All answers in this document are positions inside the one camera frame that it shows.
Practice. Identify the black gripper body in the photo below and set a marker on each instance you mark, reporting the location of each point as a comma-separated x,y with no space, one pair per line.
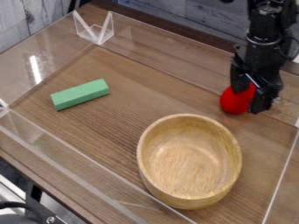
261,61

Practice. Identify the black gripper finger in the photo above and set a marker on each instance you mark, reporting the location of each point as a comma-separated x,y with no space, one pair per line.
262,100
239,81

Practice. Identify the red plush strawberry toy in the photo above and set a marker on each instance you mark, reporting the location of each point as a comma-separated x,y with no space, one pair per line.
235,103

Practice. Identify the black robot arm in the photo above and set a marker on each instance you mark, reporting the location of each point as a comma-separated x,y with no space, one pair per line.
271,19

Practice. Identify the wooden bowl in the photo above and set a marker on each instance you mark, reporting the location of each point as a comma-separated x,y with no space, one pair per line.
190,160

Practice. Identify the green rectangular block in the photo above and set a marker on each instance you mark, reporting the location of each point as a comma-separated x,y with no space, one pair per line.
75,95

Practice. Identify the clear acrylic corner bracket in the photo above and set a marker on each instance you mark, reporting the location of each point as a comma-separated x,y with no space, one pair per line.
98,34

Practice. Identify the clear acrylic tray wall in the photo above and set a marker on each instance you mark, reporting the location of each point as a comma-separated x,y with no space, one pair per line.
79,152

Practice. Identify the black metal table frame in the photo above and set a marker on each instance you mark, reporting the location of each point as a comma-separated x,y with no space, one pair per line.
44,215

